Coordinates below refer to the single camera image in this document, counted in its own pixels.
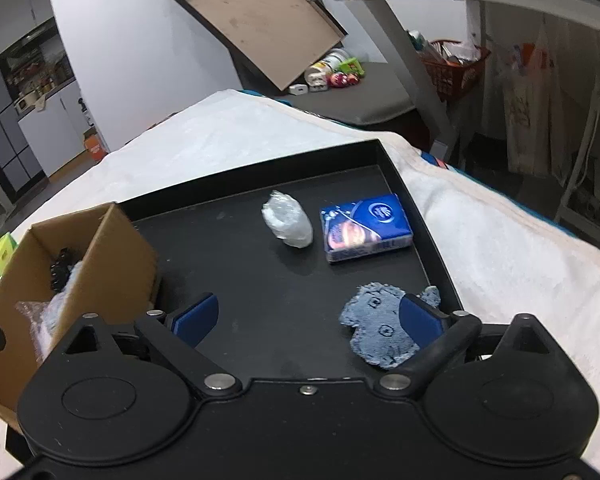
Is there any clear plastic bag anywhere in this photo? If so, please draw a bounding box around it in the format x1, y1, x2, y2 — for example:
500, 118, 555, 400
15, 300, 57, 363
261, 190, 314, 250

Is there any white supplement bottle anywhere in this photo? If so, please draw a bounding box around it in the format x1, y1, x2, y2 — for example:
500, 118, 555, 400
305, 50, 351, 79

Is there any black scrunchie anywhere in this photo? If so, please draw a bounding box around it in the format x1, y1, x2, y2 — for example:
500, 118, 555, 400
50, 247, 79, 291

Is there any green toy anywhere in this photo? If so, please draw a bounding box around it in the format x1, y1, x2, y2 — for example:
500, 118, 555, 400
337, 57, 366, 79

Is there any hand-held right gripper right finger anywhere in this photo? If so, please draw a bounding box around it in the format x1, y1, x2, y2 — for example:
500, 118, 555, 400
377, 294, 556, 400

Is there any black tray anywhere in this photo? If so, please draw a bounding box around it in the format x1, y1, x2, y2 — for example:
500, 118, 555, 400
115, 139, 467, 382

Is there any white tote bag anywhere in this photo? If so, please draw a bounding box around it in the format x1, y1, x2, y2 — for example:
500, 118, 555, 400
500, 25, 597, 177

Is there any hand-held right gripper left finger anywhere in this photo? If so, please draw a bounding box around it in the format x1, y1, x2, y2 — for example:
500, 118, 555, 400
62, 292, 242, 398

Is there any black glass door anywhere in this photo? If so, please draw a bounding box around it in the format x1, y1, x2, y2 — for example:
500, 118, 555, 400
0, 25, 49, 201

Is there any large brown box lid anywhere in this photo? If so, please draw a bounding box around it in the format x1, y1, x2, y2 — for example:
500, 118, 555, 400
175, 0, 346, 93

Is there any brown cardboard box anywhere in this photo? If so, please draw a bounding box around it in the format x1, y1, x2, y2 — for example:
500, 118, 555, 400
0, 202, 162, 436

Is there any blue tissue pack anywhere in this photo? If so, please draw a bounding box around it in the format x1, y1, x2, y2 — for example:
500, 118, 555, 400
320, 193, 414, 264

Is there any blue-grey fluffy cloth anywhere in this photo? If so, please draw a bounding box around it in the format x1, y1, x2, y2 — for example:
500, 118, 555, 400
340, 282, 442, 372

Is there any red basket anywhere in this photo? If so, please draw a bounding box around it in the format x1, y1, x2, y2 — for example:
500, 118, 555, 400
420, 39, 492, 104

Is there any orange-red carton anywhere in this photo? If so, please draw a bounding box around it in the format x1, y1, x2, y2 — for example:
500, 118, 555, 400
82, 132, 111, 163

